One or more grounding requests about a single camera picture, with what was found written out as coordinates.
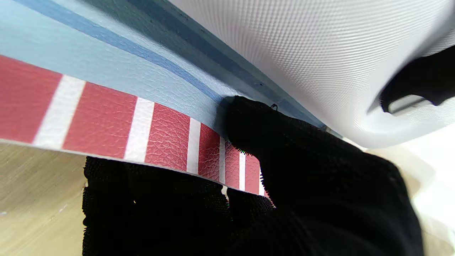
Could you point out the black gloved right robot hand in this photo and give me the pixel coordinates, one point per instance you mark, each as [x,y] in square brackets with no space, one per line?
[320,199]

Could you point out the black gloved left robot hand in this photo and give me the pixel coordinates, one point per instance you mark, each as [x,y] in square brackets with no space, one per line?
[430,78]

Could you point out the blue striped red-bordered mouse pad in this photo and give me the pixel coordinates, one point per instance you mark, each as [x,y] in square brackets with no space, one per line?
[142,71]

